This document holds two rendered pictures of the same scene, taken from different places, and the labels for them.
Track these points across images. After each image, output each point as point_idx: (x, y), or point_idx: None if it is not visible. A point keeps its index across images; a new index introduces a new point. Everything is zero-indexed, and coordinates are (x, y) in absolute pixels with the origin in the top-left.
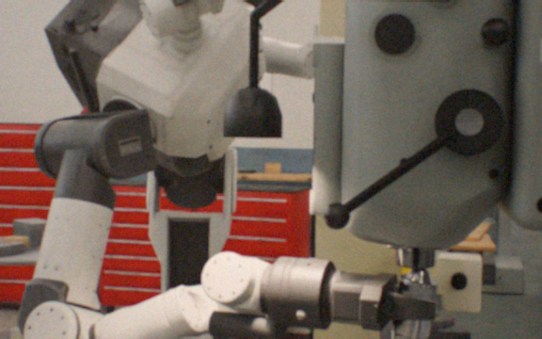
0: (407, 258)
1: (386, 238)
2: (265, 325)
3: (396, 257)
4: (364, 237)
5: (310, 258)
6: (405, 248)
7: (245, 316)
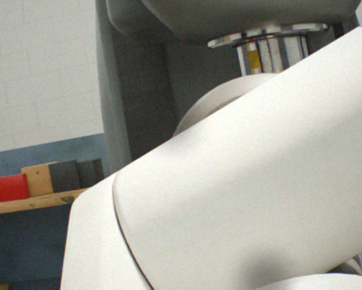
0: (306, 53)
1: (361, 1)
2: (358, 262)
3: (287, 58)
4: (349, 0)
5: (260, 73)
6: (329, 27)
7: (342, 271)
